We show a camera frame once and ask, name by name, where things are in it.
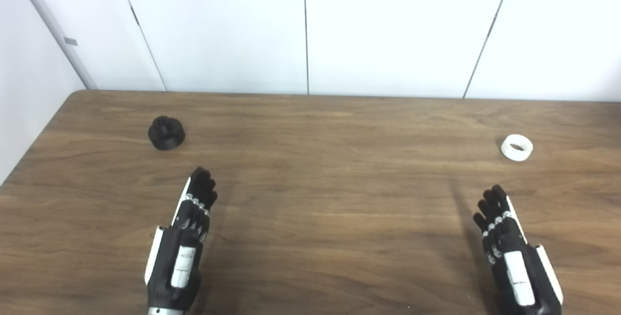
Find round black plastic part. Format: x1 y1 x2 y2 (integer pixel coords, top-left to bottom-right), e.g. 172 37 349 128
147 116 186 151

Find white toothed plastic ring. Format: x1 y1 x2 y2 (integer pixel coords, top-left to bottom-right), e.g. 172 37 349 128
501 134 534 162

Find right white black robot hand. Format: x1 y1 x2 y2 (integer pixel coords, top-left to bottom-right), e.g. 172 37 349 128
473 184 564 315

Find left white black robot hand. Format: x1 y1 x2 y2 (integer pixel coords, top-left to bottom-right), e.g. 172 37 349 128
144 166 218 309

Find grey wall corner post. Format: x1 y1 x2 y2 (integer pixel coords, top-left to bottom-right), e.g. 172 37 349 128
9 0 98 90

